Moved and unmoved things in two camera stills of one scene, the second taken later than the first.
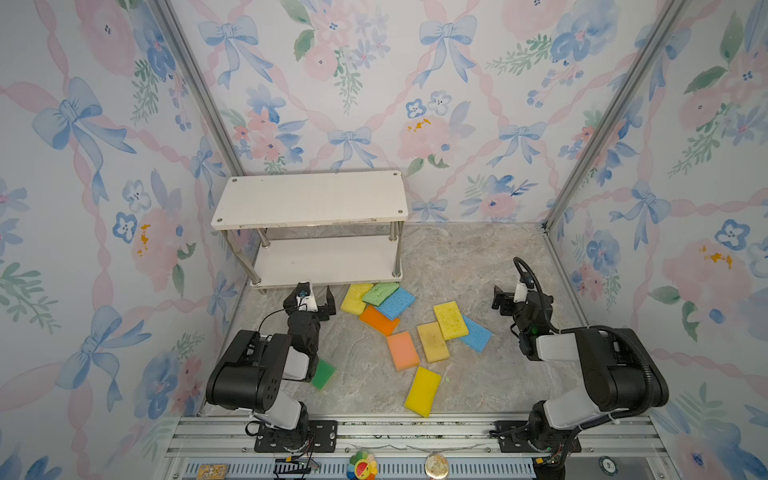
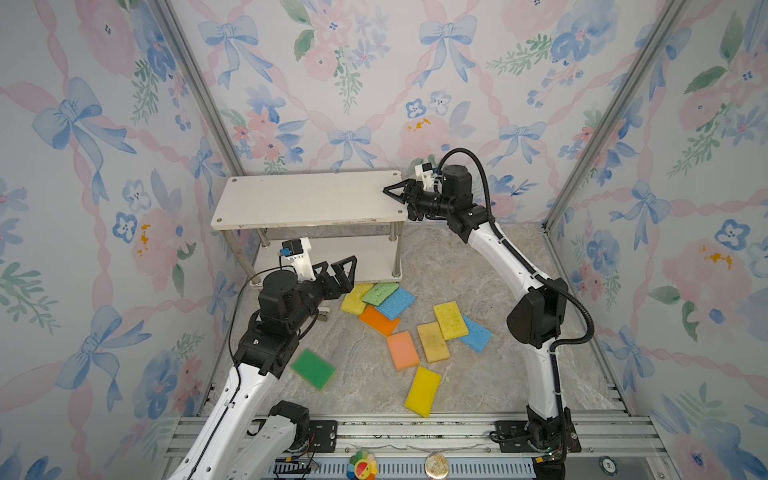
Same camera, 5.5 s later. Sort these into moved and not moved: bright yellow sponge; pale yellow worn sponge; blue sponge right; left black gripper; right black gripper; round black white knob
Moved: right black gripper; left black gripper
Not moved: pale yellow worn sponge; bright yellow sponge; round black white knob; blue sponge right
